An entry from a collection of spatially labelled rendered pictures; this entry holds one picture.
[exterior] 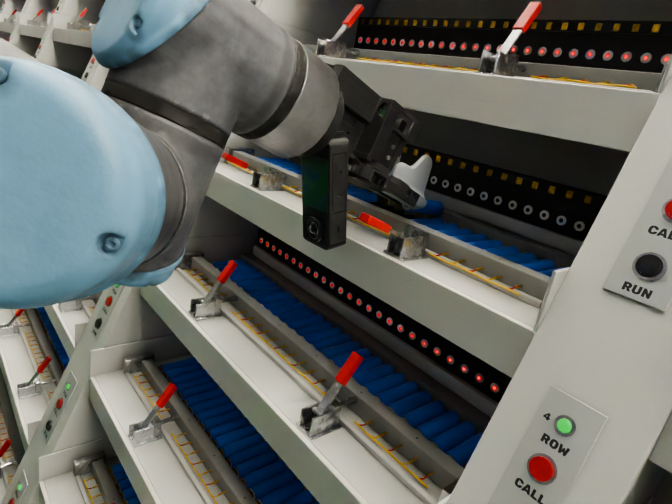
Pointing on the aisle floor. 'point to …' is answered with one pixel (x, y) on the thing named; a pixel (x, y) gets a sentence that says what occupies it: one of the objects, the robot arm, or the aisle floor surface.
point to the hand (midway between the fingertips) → (408, 204)
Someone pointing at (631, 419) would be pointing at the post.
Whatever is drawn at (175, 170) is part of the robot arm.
